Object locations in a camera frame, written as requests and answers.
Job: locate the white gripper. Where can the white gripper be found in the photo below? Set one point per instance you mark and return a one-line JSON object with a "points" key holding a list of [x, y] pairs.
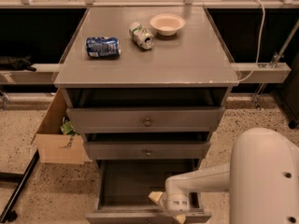
{"points": [[177, 203]]}

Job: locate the grey bottom drawer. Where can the grey bottom drawer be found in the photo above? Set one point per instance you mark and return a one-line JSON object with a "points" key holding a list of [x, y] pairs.
{"points": [[124, 188]]}

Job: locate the grey drawer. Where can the grey drawer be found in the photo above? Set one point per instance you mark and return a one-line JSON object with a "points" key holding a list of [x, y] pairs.
{"points": [[124, 188], [140, 150], [145, 120]]}

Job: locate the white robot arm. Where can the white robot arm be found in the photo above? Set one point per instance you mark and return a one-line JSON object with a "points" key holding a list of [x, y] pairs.
{"points": [[262, 178]]}

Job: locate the grey top drawer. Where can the grey top drawer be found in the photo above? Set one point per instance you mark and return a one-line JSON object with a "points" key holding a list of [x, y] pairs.
{"points": [[145, 120]]}

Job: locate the grey middle drawer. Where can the grey middle drawer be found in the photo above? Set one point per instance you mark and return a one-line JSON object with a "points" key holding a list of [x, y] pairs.
{"points": [[140, 150]]}

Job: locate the grey wooden drawer cabinet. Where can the grey wooden drawer cabinet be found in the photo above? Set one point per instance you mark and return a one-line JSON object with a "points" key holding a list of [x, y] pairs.
{"points": [[188, 69]]}

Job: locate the green packet in box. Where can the green packet in box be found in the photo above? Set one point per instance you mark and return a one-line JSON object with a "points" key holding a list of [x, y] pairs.
{"points": [[67, 127]]}

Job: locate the cardboard box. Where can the cardboard box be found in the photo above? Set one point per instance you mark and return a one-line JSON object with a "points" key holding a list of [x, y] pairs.
{"points": [[54, 146]]}

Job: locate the black floor stand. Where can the black floor stand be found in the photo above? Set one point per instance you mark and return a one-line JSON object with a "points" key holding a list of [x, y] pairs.
{"points": [[20, 180]]}

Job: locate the black cart with wheel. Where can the black cart with wheel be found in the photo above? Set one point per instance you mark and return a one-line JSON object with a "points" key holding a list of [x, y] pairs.
{"points": [[290, 92]]}

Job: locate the green and silver soda can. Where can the green and silver soda can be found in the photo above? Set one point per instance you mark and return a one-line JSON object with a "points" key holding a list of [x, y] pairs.
{"points": [[141, 35]]}

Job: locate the blue soda can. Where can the blue soda can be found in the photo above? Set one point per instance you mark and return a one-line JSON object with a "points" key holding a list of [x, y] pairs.
{"points": [[103, 47]]}

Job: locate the white paper bowl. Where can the white paper bowl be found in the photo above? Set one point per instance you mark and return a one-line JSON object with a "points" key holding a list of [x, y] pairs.
{"points": [[167, 24]]}

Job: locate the metal diagonal strut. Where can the metal diagonal strut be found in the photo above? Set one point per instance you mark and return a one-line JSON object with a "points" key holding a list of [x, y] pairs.
{"points": [[272, 64]]}

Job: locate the grey horizontal rail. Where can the grey horizontal rail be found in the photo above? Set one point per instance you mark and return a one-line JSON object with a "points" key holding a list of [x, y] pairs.
{"points": [[248, 72]]}

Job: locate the black object on rail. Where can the black object on rail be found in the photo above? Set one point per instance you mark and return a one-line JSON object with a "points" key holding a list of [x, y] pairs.
{"points": [[16, 63]]}

